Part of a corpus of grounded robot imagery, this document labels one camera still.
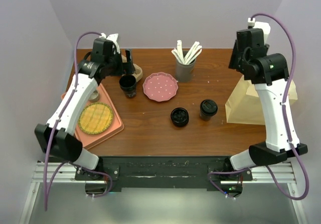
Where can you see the beige cardboard cup carrier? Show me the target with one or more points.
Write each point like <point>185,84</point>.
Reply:
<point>138,72</point>

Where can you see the grey straw holder cup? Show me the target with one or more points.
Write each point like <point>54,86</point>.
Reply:
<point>184,73</point>

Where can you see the yellow green woven coaster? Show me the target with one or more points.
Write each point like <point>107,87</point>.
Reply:
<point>95,118</point>

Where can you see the salmon pink tray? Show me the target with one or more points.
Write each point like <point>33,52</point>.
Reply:
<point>89,141</point>

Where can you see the small grey woven coaster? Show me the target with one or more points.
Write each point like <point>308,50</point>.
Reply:
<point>94,97</point>

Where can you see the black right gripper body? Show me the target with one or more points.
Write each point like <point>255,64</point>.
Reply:
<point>236,62</point>

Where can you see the stack of black cups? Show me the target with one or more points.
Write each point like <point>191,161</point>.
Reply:
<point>128,85</point>

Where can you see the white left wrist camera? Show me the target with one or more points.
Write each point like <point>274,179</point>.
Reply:
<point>113,38</point>

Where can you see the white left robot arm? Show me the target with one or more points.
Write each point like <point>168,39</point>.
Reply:
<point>56,136</point>

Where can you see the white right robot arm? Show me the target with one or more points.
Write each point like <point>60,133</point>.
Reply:
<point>269,74</point>

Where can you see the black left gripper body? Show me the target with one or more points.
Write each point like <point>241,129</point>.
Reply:
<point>115,64</point>

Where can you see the black coffee cup lid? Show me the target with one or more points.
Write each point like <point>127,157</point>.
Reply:
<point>208,107</point>

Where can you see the black takeout coffee cup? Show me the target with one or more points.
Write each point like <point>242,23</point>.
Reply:
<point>206,116</point>

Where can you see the white paper straw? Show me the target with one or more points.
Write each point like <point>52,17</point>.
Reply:
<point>180,51</point>
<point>191,54</point>
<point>177,56</point>

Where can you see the pink polka dot plate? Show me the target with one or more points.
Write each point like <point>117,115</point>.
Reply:
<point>160,87</point>

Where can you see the beige paper takeout bag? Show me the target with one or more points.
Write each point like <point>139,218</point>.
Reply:
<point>244,106</point>

